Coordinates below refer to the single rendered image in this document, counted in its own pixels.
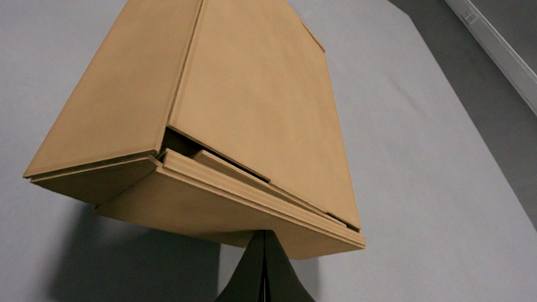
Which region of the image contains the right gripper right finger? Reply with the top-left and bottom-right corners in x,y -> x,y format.
264,230 -> 315,302

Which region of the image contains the brown cardboard box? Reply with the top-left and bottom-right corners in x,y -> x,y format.
23,0 -> 367,260

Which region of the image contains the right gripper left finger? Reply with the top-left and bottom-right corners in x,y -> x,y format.
214,230 -> 264,302

